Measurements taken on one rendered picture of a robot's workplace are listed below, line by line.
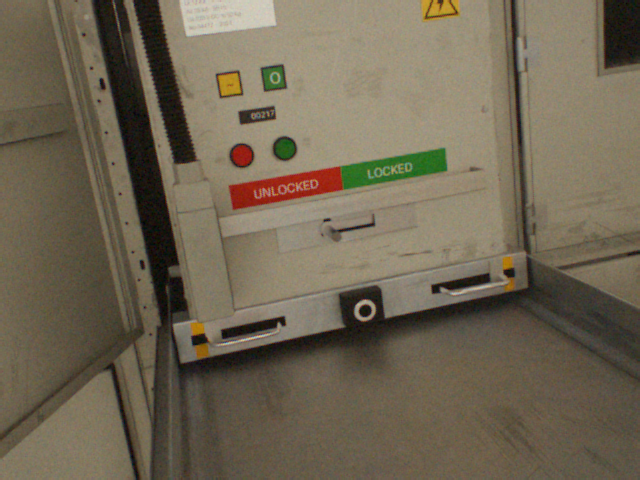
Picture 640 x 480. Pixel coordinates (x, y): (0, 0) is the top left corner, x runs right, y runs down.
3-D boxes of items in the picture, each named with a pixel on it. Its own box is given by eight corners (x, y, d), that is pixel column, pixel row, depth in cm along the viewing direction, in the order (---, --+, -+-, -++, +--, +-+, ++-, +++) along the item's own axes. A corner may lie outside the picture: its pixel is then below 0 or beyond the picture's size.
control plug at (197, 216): (236, 317, 83) (211, 181, 79) (197, 325, 83) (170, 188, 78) (230, 298, 91) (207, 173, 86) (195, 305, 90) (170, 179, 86)
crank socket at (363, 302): (387, 322, 96) (383, 289, 95) (347, 330, 95) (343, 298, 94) (381, 315, 99) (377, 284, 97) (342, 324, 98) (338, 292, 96)
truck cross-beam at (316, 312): (528, 288, 103) (526, 251, 102) (180, 364, 94) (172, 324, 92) (512, 278, 108) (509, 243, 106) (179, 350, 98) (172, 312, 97)
